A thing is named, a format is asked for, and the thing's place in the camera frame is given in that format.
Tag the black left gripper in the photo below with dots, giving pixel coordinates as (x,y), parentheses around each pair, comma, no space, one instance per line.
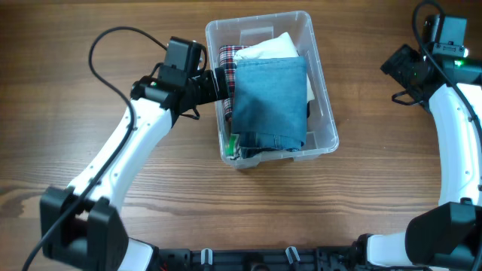
(212,93)

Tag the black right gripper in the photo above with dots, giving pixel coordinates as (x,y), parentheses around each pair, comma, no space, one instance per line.
(398,65)

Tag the red navy plaid shirt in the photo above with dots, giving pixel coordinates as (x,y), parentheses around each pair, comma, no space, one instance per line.
(226,61)

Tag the blue jeans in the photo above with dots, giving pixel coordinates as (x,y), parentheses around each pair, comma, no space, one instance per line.
(270,105)

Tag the clear plastic storage bin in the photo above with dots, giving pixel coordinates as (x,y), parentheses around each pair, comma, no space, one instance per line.
(322,136)

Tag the white printed t-shirt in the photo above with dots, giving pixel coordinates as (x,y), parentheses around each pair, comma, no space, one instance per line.
(235,145)

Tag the cream cloth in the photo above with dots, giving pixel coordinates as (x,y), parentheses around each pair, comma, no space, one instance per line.
(271,47)

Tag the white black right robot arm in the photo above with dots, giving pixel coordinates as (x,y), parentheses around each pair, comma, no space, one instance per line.
(449,236)

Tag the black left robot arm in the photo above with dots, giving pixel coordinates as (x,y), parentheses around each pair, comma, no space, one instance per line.
(81,224)

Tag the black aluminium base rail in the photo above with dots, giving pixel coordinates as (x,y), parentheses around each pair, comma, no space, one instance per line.
(336,258)

